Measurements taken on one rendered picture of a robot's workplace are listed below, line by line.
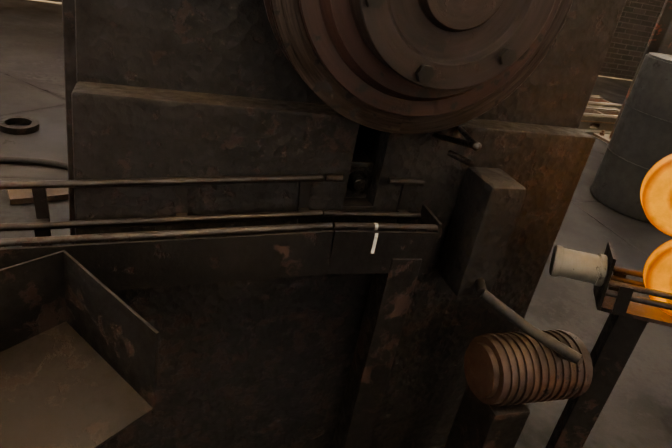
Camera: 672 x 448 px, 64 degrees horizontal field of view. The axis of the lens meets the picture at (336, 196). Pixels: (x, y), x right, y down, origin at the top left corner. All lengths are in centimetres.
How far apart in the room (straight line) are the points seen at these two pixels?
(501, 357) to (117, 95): 77
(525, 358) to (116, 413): 69
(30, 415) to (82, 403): 5
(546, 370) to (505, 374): 9
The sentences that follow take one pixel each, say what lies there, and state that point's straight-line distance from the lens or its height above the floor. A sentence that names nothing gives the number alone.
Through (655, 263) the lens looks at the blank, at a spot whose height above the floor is 73.
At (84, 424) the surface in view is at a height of 60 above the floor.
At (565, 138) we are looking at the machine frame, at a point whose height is 87.
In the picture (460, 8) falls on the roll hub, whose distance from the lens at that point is 74.
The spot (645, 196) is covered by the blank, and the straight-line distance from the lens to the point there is 106.
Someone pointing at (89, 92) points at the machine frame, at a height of 87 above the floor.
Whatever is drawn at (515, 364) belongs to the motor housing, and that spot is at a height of 52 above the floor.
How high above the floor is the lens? 113
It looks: 25 degrees down
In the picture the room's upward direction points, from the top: 11 degrees clockwise
